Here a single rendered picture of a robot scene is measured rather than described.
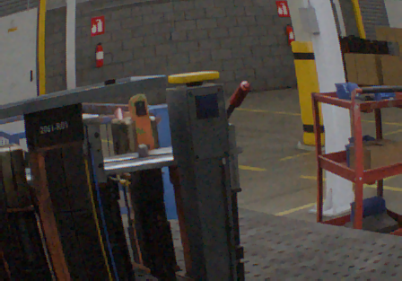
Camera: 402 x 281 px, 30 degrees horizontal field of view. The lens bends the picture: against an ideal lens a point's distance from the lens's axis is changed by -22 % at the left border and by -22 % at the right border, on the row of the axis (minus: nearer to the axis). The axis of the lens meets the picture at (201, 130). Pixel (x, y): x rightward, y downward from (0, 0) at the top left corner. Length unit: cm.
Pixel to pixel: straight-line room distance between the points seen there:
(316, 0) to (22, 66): 502
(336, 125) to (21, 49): 510
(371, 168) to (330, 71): 192
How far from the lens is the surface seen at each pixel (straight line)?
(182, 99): 139
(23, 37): 969
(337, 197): 558
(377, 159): 367
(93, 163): 149
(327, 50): 548
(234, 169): 162
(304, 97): 879
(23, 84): 968
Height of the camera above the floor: 122
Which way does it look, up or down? 6 degrees down
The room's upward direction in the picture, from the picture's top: 6 degrees counter-clockwise
